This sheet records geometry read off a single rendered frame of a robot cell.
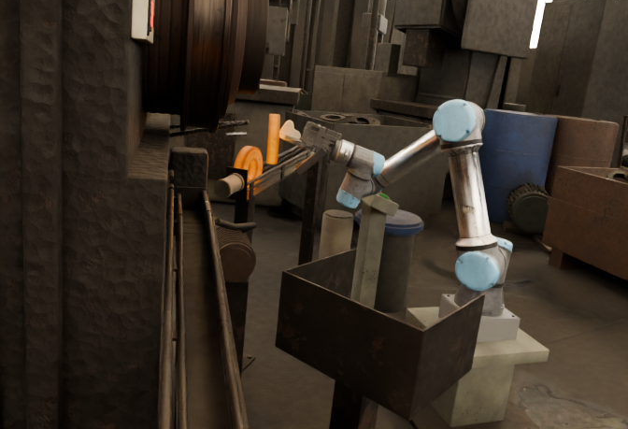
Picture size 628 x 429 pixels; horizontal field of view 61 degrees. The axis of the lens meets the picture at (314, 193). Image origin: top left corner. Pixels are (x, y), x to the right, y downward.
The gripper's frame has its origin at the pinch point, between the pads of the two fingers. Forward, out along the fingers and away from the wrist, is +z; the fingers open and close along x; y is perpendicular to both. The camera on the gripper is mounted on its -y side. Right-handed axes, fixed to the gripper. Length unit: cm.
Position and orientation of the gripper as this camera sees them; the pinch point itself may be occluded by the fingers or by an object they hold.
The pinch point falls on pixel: (273, 133)
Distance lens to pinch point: 166.0
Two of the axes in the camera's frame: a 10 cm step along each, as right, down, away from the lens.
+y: 3.7, -9.2, -1.7
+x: 0.7, 2.0, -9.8
